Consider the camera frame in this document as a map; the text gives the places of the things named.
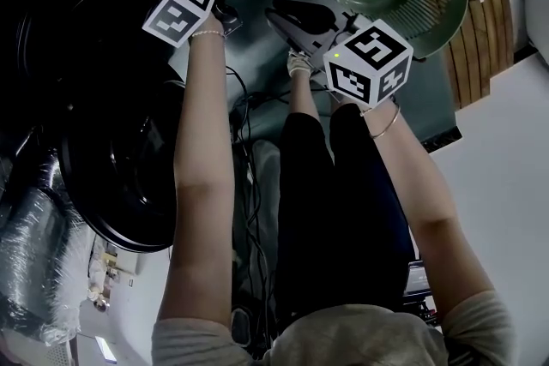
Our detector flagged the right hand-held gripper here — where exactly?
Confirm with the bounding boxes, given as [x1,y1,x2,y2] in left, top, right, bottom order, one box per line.
[264,0,414,109]

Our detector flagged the person's left forearm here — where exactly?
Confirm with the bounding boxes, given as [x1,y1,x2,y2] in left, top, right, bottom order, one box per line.
[156,27,237,329]

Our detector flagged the black washing machine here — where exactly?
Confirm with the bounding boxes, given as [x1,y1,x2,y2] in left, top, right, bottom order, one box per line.
[0,0,241,254]

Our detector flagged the person's black trousers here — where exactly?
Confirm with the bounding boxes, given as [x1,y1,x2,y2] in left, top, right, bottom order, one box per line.
[274,102,415,327]

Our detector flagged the white bead bracelet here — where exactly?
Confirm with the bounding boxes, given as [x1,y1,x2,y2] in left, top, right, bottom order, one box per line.
[190,28,227,40]

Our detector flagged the wooden slat board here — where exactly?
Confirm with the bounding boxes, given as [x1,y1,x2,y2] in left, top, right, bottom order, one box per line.
[443,0,516,111]

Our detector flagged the gold bangle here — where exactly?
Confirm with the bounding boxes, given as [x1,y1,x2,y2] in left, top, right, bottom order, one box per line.
[362,102,401,141]

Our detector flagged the person's left beige shoe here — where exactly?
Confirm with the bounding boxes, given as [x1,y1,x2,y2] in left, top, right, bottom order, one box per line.
[287,49,313,78]

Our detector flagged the person's right forearm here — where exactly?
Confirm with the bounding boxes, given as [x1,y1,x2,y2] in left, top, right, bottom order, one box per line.
[362,100,497,316]

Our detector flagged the plastic-wrapped black appliance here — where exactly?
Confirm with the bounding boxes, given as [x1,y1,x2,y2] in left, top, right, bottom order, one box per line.
[0,149,94,346]

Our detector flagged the white toilet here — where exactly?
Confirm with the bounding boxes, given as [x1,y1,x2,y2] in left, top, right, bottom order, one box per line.
[523,0,549,68]

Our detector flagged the black electronics box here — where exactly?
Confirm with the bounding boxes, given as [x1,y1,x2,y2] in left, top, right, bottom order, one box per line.
[405,261,434,301]

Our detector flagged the white perforated box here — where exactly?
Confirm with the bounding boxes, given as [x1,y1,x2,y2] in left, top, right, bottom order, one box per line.
[0,329,72,366]

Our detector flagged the person's grey shirt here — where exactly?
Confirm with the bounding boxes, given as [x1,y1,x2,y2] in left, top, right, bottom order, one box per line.
[149,289,516,366]

